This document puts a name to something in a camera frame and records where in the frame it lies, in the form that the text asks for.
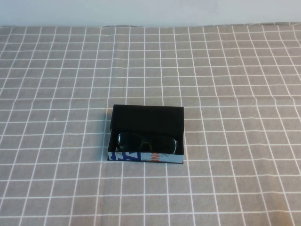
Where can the grey white checked tablecloth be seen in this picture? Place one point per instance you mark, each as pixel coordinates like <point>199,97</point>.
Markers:
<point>58,117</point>

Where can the black sunglasses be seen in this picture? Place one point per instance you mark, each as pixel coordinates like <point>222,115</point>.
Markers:
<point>145,143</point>

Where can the black printed glasses case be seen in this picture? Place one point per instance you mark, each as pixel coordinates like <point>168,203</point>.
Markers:
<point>145,117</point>

